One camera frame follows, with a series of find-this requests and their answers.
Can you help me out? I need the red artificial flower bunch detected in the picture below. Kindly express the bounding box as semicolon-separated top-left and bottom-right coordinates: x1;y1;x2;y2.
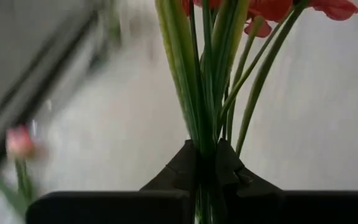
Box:
154;0;358;224

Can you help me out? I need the pink tulip with green stem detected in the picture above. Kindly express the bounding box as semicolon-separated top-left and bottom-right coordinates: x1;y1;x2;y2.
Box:
0;124;48;215

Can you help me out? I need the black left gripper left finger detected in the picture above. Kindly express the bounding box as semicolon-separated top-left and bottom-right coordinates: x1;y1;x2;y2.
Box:
140;139;200;192

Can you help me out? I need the black table frame rail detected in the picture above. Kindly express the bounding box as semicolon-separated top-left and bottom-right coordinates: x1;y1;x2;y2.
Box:
0;9;105;194

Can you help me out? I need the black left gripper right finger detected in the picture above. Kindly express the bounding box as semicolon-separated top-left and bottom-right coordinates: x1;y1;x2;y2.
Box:
215;138;283;198

